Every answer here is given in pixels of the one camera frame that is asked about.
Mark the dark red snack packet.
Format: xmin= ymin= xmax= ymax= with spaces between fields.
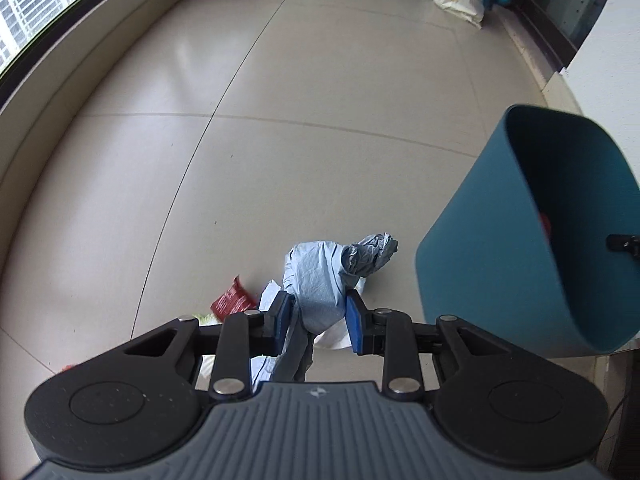
xmin=210 ymin=275 xmax=258 ymax=322

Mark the crumpled white tissue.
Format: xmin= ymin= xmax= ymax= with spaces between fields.
xmin=257 ymin=280 xmax=283 ymax=312

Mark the dark glass sliding door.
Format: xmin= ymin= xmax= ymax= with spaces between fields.
xmin=525 ymin=0 xmax=623 ymax=61

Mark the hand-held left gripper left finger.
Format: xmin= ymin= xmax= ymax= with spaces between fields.
xmin=120 ymin=290 xmax=293 ymax=402

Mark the glass window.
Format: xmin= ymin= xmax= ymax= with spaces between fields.
xmin=0 ymin=0 xmax=133 ymax=68

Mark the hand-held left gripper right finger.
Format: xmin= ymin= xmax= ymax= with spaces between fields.
xmin=346 ymin=290 xmax=531 ymax=402

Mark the teal plastic trash bin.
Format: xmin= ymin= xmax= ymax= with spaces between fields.
xmin=414 ymin=104 xmax=640 ymax=358

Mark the grey blue plastic bag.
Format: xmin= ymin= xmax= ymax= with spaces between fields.
xmin=252 ymin=231 xmax=400 ymax=386

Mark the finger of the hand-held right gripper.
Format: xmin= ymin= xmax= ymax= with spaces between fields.
xmin=606 ymin=233 xmax=640 ymax=261

